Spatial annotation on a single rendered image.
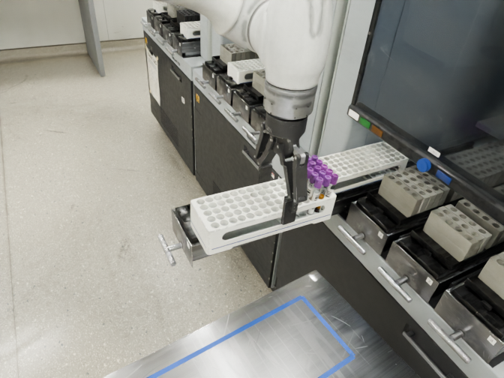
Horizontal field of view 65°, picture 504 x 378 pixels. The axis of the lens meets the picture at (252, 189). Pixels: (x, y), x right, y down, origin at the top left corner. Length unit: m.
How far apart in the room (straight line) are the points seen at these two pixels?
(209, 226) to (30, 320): 1.25
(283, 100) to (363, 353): 0.45
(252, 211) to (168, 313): 1.05
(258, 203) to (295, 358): 0.30
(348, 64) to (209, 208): 0.56
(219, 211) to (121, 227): 1.39
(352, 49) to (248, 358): 0.78
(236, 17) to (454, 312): 0.71
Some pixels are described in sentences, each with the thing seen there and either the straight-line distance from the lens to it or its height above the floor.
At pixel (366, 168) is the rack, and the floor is 0.86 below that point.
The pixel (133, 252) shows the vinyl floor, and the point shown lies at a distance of 2.01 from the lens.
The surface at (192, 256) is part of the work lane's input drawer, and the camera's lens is 0.91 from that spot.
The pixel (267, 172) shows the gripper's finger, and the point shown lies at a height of 0.95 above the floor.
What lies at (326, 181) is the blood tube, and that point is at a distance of 0.82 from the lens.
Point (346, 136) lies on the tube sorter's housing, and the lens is 1.16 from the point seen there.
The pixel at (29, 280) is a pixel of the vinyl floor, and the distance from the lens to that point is 2.03.
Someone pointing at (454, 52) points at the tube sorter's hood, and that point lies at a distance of 0.89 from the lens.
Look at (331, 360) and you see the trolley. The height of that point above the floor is 0.82.
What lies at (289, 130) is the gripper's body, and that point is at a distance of 0.70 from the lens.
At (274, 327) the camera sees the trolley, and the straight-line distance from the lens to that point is 0.75.
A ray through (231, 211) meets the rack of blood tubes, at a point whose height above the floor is 0.93.
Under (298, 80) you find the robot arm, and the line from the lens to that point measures 0.66.
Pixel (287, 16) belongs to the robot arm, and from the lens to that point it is 0.63.
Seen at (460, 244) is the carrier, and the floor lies 0.86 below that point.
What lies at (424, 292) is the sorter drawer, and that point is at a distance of 0.98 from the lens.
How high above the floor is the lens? 1.44
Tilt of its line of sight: 38 degrees down
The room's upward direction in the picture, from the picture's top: 5 degrees clockwise
